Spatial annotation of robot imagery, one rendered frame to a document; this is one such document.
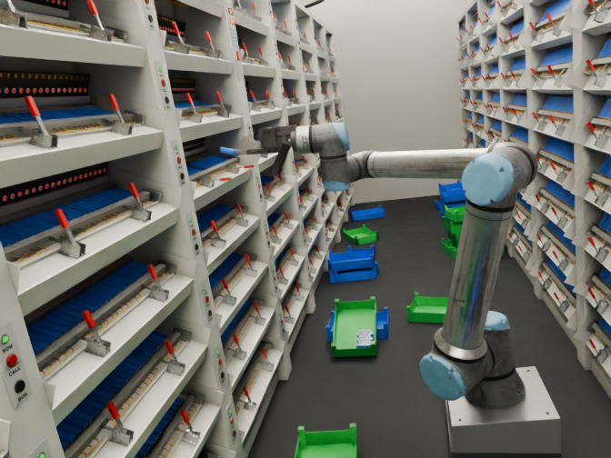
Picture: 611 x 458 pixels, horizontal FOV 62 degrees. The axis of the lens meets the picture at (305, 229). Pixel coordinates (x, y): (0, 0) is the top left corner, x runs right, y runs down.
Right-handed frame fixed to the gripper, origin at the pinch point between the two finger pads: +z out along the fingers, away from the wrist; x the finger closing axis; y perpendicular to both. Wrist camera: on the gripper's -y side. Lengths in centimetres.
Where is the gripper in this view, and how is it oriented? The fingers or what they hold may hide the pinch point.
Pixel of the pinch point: (238, 153)
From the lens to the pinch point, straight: 173.8
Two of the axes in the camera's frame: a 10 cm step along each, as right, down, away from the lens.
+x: -1.5, 2.6, -9.5
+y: -1.1, -9.6, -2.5
